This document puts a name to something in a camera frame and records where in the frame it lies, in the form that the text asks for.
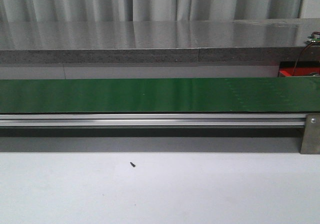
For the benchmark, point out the grey stone counter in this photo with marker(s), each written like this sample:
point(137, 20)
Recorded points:
point(271, 40)

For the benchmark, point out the green conveyor belt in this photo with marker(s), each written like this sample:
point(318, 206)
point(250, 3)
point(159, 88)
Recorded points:
point(286, 94)

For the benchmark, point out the red plastic tray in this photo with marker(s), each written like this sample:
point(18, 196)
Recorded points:
point(303, 68)

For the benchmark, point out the small green circuit board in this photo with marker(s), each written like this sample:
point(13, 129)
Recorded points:
point(314, 38)

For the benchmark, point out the grey curtain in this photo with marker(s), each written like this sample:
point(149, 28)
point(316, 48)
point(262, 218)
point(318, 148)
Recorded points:
point(155, 10)

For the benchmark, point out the aluminium conveyor frame rail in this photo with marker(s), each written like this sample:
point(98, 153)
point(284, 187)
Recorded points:
point(156, 120)

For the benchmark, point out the steel conveyor end bracket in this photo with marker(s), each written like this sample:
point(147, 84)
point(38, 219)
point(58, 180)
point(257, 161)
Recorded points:
point(311, 136)

